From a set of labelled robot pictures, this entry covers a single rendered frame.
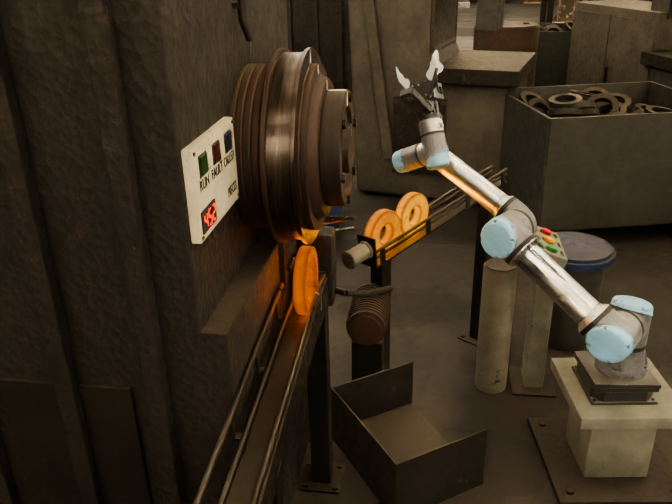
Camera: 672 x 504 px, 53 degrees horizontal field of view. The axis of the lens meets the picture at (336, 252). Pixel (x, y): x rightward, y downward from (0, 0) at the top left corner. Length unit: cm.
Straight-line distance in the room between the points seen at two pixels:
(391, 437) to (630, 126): 268
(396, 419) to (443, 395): 111
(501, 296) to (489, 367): 30
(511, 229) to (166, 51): 118
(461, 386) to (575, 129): 161
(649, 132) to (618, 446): 204
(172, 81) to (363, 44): 325
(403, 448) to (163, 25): 94
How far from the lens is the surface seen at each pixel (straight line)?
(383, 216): 216
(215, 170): 135
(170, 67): 120
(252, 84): 155
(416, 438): 150
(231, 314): 142
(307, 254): 173
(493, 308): 247
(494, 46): 638
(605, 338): 200
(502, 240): 202
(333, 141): 151
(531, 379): 270
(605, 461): 234
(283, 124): 145
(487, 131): 428
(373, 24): 433
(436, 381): 271
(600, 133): 378
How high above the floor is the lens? 156
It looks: 25 degrees down
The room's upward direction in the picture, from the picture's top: 1 degrees counter-clockwise
